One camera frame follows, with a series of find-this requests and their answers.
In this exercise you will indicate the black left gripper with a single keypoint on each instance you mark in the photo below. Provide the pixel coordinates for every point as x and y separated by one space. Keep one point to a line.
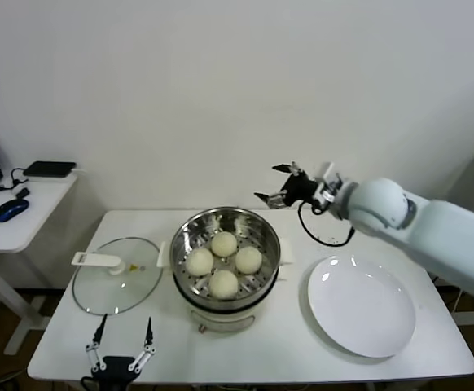
117 368

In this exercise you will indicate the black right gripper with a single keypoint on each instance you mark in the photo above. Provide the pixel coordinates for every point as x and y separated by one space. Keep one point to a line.
300 188

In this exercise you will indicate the white steamed baozi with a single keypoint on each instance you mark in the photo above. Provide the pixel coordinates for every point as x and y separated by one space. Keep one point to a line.
248 260
199 262
224 244
223 284

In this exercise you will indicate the light blue right robot arm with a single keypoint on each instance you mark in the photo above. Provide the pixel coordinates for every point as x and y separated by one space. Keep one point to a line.
383 203

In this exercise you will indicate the perforated steel steamer basket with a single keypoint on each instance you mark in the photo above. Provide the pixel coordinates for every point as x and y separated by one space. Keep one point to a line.
267 236

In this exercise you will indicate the white electric cooker pot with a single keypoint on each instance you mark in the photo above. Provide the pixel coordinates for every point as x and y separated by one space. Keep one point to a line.
220 315

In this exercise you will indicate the white round plate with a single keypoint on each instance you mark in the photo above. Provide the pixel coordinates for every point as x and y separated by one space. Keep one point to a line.
359 305

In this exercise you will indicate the white side desk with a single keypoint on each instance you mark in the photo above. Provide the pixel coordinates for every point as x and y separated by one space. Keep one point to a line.
37 212

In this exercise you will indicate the blue computer mouse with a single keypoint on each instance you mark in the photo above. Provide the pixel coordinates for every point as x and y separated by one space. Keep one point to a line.
10 211

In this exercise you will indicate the small black dongle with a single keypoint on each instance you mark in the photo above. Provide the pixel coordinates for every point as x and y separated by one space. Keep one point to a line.
22 192

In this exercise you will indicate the black flat hard drive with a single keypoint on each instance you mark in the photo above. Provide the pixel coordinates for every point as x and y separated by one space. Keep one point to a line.
49 168

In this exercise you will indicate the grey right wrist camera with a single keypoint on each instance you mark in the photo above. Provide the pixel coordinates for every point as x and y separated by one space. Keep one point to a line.
327 191

